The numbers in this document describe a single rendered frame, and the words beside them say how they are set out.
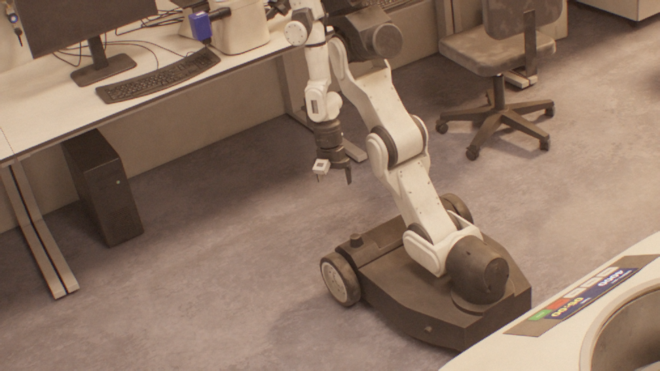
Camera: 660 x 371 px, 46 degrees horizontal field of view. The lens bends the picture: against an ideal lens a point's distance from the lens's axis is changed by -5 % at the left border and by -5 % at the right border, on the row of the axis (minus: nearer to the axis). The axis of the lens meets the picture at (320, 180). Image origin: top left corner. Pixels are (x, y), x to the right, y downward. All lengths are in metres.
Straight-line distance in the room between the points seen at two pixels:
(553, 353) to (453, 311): 1.60
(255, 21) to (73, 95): 0.76
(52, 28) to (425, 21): 2.28
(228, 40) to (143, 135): 1.02
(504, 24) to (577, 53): 1.37
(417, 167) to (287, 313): 0.73
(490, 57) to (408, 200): 1.02
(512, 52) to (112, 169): 1.76
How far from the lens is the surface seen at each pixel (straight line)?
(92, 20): 3.26
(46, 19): 3.21
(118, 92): 3.10
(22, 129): 3.11
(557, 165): 3.68
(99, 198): 3.50
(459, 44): 3.69
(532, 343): 1.11
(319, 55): 2.53
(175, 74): 3.12
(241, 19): 3.17
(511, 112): 3.85
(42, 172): 3.97
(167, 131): 4.09
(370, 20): 2.61
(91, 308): 3.33
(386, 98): 2.71
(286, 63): 4.13
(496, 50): 3.61
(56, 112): 3.15
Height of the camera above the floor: 1.96
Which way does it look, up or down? 32 degrees down
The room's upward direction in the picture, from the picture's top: 10 degrees counter-clockwise
